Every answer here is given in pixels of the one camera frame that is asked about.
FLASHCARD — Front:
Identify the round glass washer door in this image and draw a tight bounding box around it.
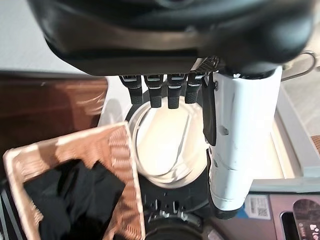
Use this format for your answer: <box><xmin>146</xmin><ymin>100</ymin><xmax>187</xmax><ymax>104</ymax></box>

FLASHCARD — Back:
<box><xmin>126</xmin><ymin>99</ymin><xmax>213</xmax><ymax>218</ymax></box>

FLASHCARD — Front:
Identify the rectangular wicker basket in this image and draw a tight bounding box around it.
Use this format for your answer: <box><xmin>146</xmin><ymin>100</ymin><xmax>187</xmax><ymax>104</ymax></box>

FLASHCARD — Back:
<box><xmin>2</xmin><ymin>121</ymin><xmax>147</xmax><ymax>240</ymax></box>

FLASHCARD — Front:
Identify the small wicker basket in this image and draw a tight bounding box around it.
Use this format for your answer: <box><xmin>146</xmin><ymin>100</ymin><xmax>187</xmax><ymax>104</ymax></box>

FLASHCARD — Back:
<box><xmin>311</xmin><ymin>134</ymin><xmax>320</xmax><ymax>154</ymax></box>

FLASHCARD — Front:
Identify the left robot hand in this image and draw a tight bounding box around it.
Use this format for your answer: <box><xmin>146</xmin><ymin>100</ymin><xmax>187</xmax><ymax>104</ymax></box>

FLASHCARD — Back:
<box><xmin>27</xmin><ymin>0</ymin><xmax>316</xmax><ymax>221</ymax></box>

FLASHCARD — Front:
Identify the black metal rack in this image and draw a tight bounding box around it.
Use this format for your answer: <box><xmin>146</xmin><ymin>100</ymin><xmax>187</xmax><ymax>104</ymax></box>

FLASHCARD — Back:
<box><xmin>0</xmin><ymin>179</ymin><xmax>20</xmax><ymax>240</ymax></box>

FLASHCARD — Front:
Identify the dark grey washing machine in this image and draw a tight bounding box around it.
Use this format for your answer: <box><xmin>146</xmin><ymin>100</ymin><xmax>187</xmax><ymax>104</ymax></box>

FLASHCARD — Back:
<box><xmin>142</xmin><ymin>184</ymin><xmax>320</xmax><ymax>240</ymax></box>

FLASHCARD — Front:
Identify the brown stool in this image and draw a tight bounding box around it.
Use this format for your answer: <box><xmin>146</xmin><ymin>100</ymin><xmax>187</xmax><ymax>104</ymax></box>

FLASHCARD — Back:
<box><xmin>0</xmin><ymin>71</ymin><xmax>108</xmax><ymax>151</ymax></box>

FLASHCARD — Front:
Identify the black garment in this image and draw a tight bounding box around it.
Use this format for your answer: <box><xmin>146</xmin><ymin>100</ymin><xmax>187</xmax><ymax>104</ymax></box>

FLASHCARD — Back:
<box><xmin>23</xmin><ymin>159</ymin><xmax>126</xmax><ymax>240</ymax></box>

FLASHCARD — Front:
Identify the white counter cabinet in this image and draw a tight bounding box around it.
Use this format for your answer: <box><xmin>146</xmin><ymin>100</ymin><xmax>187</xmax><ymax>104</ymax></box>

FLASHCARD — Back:
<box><xmin>249</xmin><ymin>82</ymin><xmax>320</xmax><ymax>191</ymax></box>

